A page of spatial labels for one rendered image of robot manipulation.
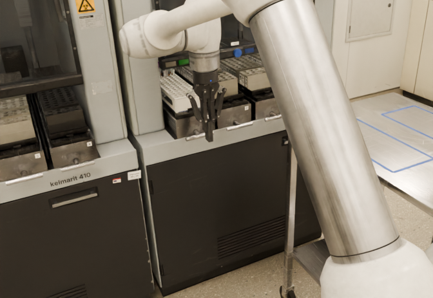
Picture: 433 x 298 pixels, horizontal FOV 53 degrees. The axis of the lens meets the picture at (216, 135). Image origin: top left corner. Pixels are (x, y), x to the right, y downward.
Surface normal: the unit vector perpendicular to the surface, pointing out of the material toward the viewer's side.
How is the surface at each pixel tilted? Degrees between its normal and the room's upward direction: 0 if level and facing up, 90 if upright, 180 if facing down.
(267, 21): 74
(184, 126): 90
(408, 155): 0
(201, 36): 96
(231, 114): 90
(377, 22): 90
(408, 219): 0
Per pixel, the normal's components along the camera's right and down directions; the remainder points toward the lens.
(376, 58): 0.43, 0.38
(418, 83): -0.90, 0.22
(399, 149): -0.04, -0.90
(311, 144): -0.58, 0.12
